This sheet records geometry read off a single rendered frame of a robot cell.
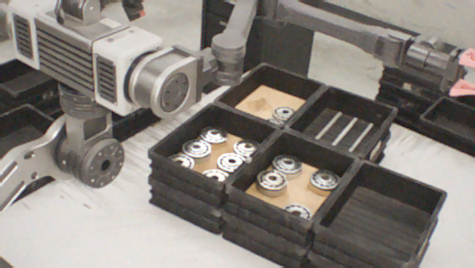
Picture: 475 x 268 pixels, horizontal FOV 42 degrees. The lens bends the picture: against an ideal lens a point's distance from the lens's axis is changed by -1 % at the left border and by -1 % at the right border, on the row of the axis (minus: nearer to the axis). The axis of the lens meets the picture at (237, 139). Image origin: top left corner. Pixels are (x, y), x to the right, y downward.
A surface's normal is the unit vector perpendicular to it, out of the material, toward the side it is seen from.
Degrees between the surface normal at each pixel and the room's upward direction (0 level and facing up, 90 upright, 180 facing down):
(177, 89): 90
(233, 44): 0
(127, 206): 0
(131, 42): 0
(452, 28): 90
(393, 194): 90
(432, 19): 90
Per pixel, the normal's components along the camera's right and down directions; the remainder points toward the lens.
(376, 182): -0.51, 0.46
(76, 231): 0.07, -0.82
